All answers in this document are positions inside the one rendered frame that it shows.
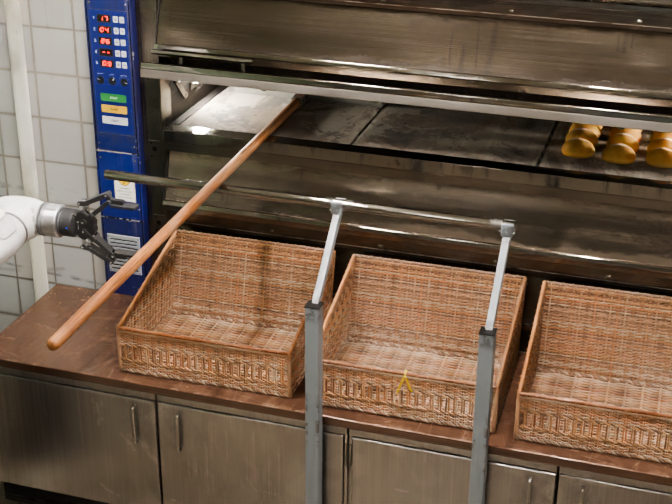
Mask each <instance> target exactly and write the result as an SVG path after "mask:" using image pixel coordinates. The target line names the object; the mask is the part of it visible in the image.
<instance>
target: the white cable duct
mask: <svg viewBox="0 0 672 504"><path fill-rule="evenodd" d="M4 8H5V18H6V27H7V37H8V46H9V55H10V65H11V74H12V84H13V93H14V102H15V112H16V121H17V131H18V140H19V149H20V159H21V168H22V178H23V187H24V196H25V197H31V198H36V199H39V200H40V198H39V188H38V178H37V168H36V158H35V148H34V138H33V128H32V119H31V109H30V99H29V89H28V79H27V69H26V59H25V49H24V39H23V29H22V19H21V10H20V0H4ZM29 243H30V253H31V262H32V272H33V281H34V290H35V300H36V301H38V300H39V299H40V298H41V297H42V296H43V295H44V294H46V293H47V292H48V291H49V287H48V277H47V267H46V257H45V247H44V237H43V236H40V235H39V236H36V237H35V238H33V239H30V240H29Z"/></svg>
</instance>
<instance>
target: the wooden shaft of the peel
mask: <svg viewBox="0 0 672 504"><path fill-rule="evenodd" d="M299 106H300V101H299V100H298V99H296V98H295V99H293V100H292V101H291V102H290V103H289V104H288V105H287V106H286V107H285V108H284V109H283V110H282V111H281V112H280V113H279V114H278V115H277V116H276V117H274V118H273V119H272V120H271V121H270V122H269V123H268V124H267V125H266V126H265V127H264V128H263V129H262V130H261V131H260V132H259V133H258V134H257V135H256V136H255V137H254V138H253V139H252V140H251V141H250V142H249V143H248V144H247V145H246V146H245V147H244V148H243V149H242V150H241V151H240V152H239V153H238V154H237V155H236V156H235V157H234V158H233V159H232V160H231V161H230V162H229V163H228V164H227V165H226V166H225V167H224V168H222V169H221V170H220V171H219V172H218V173H217V174H216V175H215V176H214V177H213V178H212V179H211V180H210V181H209V182H208V183H207V184H206V185H205V186H204V187H203V188H202V189H201V190H200V191H199V192H198V193H197V194H196V195H195V196H194V197H193V198H192V199H191V200H190V201H189V202H188V203H187V204H186V205H185V206H184V207H183V208H182V209H181V210H180V211H179V212H178V213H177V214H176V215H175V216H174V217H173V218H172V219H171V220H169V221H168V222H167V223H166V224H165V225H164V226H163V227H162V228H161V229H160V230H159V231H158V232H157V233H156V234H155V235H154V236H153V237H152V238H151V239H150V240H149V241H148V242H147V243H146V244H145V245H144V246H143V247H142V248H141V249H140V250H139V251H138V252H137V253H136V254H135V255H134V256H133V257H132V258H131V259H130V260H129V261H128V262H127V263H126V264H125V265H124V266H123V267H122V268H121V269H120V270H119V271H117V272H116V273H115V274H114V275H113V276H112V277H111V278H110V279H109V280H108V281H107V282H106V283H105V284H104V285H103V286H102V287H101V288H100V289H99V290H98V291H97V292H96V293H95V294H94V295H93V296H92V297H91V298H90V299H89V300H88V301H87V302H86V303H85V304H84V305H83V306H82V307H81V308H80V309H79V310H78V311H77V312H76V313H75V314H74V315H73V316H72V317H71V318H70V319H69V320H68V321H67V322H66V323H64V324H63V325H62V326H61V327H60V328H59V329H58V330H57V331H56V332H55V333H54V334H53V335H52V336H51V337H50V338H49V339H48V341H47V343H46V345H47V347H48V349H49V350H51V351H55V350H57V349H59V348H60V347H61V346H62V345H63V344H64V343H65V342H66V341H67V340H68V339H69V338H70V337H71V336H72V335H73V334H74V333H75V332H76V331H77V330H78V329H79V328H80V327H81V326H82V325H83V324H84V323H85V321H86V320H87V319H88V318H89V317H90V316H91V315H92V314H93V313H94V312H95V311H96V310H97V309H98V308H99V307H100V306H101V305H102V304H103V303H104V302H105V301H106V300H107V299H108V298H109V297H110V296H111V295H112V294H113V293H114V292H115V291H116V290H117V289H118V288H119V287H120V286H121V285H122V284H123V283H124V282H125V281H126V280H127V279H128V278H129V277H130V276H131V275H132V274H133V273H134V272H135V271H136V270H137V269H138V268H139V267H140V266H141V265H142V264H143V263H144V262H145V261H146V260H147V259H148V258H149V257H150V256H151V255H152V254H153V253H154V252H155V251H156V250H157V249H158V248H159V247H160V246H161V245H162V244H163V243H164V242H165V241H166V240H167V239H168V238H169V237H170V236H171V235H172V234H173V233H174V232H175V231H176V230H177V229H178V228H179V227H180V226H181V225H182V224H183V223H184V222H185V221H186V220H187V219H188V218H189V217H190V216H191V215H192V214H193V213H194V212H195V211H196V209H197V208H198V207H199V206H200V205H201V204H202V203H203V202H204V201H205V200H206V199H207V198H208V197H209V196H210V195H211V194H212V193H213V192H214V191H215V190H216V189H217V188H218V187H219V186H220V185H221V184H222V183H223V182H224V181H225V180H226V179H227V178H228V177H229V176H230V175H231V174H232V173H233V172H234V171H235V170H236V169H237V168H238V167H239V166H240V165H241V164H242V163H243V162H244V161H245V160H246V159H247V158H248V157H249V156H250V155H251V154H252V153H253V152H254V151H255V150H256V149H257V148H258V147H259V146H260V145H261V144H262V143H263V142H264V141H265V140H266V139H267V138H268V137H269V136H270V135H271V134H272V133H273V132H274V131H275V130H276V129H277V128H278V127H279V126H280V125H281V124H282V123H283V122H284V121H285V120H286V119H287V118H288V117H289V116H290V115H291V114H292V113H293V112H294V111H295V110H296V109H297V108H298V107H299Z"/></svg>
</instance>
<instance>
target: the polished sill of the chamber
mask: <svg viewBox="0 0 672 504"><path fill-rule="evenodd" d="M256 135H257V134H254V133H245V132H237V131H228V130H219V129H211V128H202V127H193V126H185V125H176V124H170V125H168V126H167V127H166V128H164V129H163V140H164V141H168V142H177V143H185V144H193V145H202V146H210V147H218V148H227V149H235V150H242V149H243V148H244V147H245V146H246V145H247V144H248V143H249V142H250V141H251V140H252V139H253V138H254V137H255V136H256ZM254 152H260V153H269V154H277V155H285V156H294V157H302V158H310V159H319V160H327V161H335V162H344V163H352V164H361V165H369V166H377V167H386V168H394V169H402V170H411V171H419V172H427V173H436V174H444V175H453V176H461V177H469V178H478V179H486V180H494V181H503V182H511V183H519V184H528V185H536V186H545V187H553V188H561V189H570V190H578V191H586V192H595V193H603V194H611V195H620V196H628V197H636V198H645V199H653V200H662V201H670V202H672V182H670V181H661V180H652V179H644V178H635V177H626V176H618V175H609V174H600V173H592V172H583V171H574V170H566V169H557V168H548V167H540V166H531V165H522V164H514V163H505V162H496V161H488V160H479V159H470V158H462V157H453V156H444V155H436V154H427V153H418V152H410V151H401V150H393V149H384V148H375V147H367V146H358V145H349V144H341V143H332V142H323V141H315V140H306V139H297V138H289V137H280V136H271V135H270V136H269V137H268V138H267V139H266V140H265V141H264V142H263V143H262V144H261V145H260V146H259V147H258V148H257V149H256V150H255V151H254Z"/></svg>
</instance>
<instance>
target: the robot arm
mask: <svg viewBox="0 0 672 504"><path fill-rule="evenodd" d="M105 198H106V200H107V201H106V202H105V203H103V204H102V205H101V206H99V207H98V208H97V209H95V210H94V211H93V212H92V213H90V212H89V211H87V210H86V209H85V208H86V207H87V205H90V204H93V203H95V202H98V201H100V200H103V199H105ZM110 204H111V205H110ZM77 205H78V206H79V208H80V210H79V209H73V208H67V206H66V205H63V204H55V203H50V202H43V201H41V200H39V199H36V198H31V197H25V196H4V197H0V266H1V265H2V264H4V263H5V262H7V261H8V260H9V259H10V258H12V257H13V256H14V255H15V254H16V253H17V252H18V251H19V249H20V248H21V246H22V245H23V244H24V243H25V242H27V241H28V240H30V239H33V238H35V237H36V236H39V235H40V236H49V237H56V238H61V237H63V236H68V237H79V238H81V239H82V245H81V246H80V248H81V249H83V250H87V251H89V252H91V253H92V254H94V255H96V256H97V257H99V258H101V259H102V260H104V261H106V262H107V263H109V264H111V265H112V264H113V263H114V262H115V261H116V260H117V259H124V260H126V259H127V258H132V257H133V256H134V255H135V254H136V253H137V252H138V251H133V250H126V249H119V248H118V249H117V250H115V249H114V248H113V247H112V246H111V245H110V244H109V243H108V242H107V241H106V240H104V239H103V238H102V237H101V236H100V233H99V232H97V230H98V226H97V219H96V217H95V216H96V215H97V214H98V213H100V212H101V211H102V210H103V209H105V208H106V207H107V206H109V205H110V208H115V209H123V210H130V211H135V210H136V209H137V208H138V207H139V204H134V203H126V202H125V200H124V199H117V198H113V197H112V192H111V191H110V190H109V191H106V192H104V193H101V194H99V195H96V196H93V197H91V198H88V199H81V200H79V201H78V202H77ZM93 235H95V237H93ZM87 239H89V240H91V241H92V242H94V243H96V244H97V245H98V246H99V247H98V246H96V245H95V244H93V243H91V241H88V240H87Z"/></svg>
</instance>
